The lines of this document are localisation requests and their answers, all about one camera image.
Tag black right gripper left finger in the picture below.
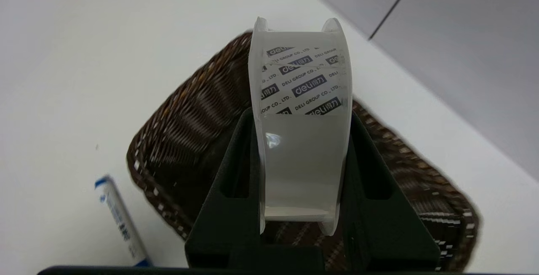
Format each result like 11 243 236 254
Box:
184 107 326 273

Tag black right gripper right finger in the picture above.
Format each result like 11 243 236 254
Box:
338 112 441 273

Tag clear tape roll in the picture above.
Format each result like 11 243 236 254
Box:
248 17 354 237

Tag brown wicker basket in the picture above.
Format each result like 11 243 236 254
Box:
126 31 481 272

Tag blue white marker pen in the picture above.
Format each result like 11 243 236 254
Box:
94 174 152 267

